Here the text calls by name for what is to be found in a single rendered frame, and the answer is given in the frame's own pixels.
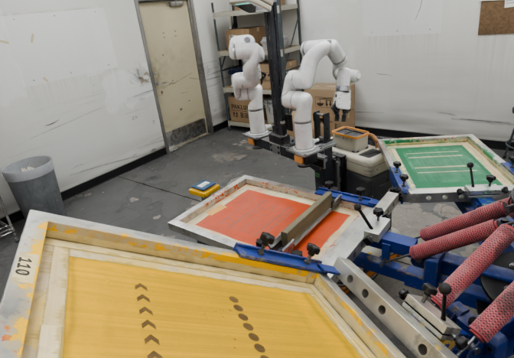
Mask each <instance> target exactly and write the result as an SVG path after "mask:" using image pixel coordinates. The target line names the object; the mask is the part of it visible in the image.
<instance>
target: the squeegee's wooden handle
mask: <svg viewBox="0 0 514 358"><path fill-rule="evenodd" d="M331 202H332V193H331V192H326V193H325V194H324V195H322V196H321V197H320V198H319V199H318V200H316V201H315V202H314V203H313V204H312V205H311V206H310V207H308V208H307V209H306V210H305V211H304V212H303V213H302V214H301V215H300V216H299V217H298V218H296V219H295V220H294V221H293V222H292V223H290V224H289V225H288V226H287V227H286V228H285V229H283V230H282V231H281V244H282V247H285V246H286V245H287V244H288V243H289V242H290V241H291V240H292V239H294V241H295V240H296V239H297V238H298V237H299V236H300V235H301V234H302V233H303V232H304V231H305V230H306V229H308V228H309V227H310V226H311V225H312V224H313V223H314V222H315V221H316V220H317V219H318V218H319V217H320V216H321V215H322V214H323V213H325V212H326V211H327V210H328V209H329V208H331Z"/></svg>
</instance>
